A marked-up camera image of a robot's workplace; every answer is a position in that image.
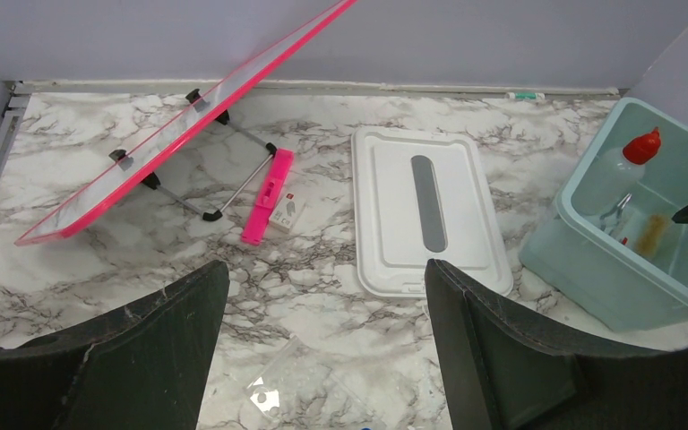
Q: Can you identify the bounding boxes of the small white staple box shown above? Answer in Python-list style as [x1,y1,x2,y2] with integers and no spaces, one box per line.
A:
[269,192,306,233]

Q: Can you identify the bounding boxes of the metal wire tongs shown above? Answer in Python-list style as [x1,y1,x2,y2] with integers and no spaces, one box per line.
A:
[598,193,632,235]

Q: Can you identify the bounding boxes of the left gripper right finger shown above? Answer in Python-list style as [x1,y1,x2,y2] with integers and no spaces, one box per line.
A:
[425,259,688,429]

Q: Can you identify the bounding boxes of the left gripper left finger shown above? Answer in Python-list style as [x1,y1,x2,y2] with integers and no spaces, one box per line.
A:
[0,261,230,429]

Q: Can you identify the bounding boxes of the clear test tube rack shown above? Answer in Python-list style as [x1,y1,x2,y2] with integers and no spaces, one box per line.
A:
[244,336,386,429]

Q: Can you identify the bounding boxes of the pink acrylic stand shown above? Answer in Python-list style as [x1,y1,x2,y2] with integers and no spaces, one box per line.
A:
[14,1,354,246]

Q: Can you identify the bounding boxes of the red capped squeeze bottle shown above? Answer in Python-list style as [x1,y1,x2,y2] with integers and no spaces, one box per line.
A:
[572,127,662,216]

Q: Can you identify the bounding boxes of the teal plastic bin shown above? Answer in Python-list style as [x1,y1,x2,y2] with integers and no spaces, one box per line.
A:
[520,98,688,331]

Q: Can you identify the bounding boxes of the white plastic lid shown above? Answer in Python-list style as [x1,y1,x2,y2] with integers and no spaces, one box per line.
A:
[351,126,513,299]

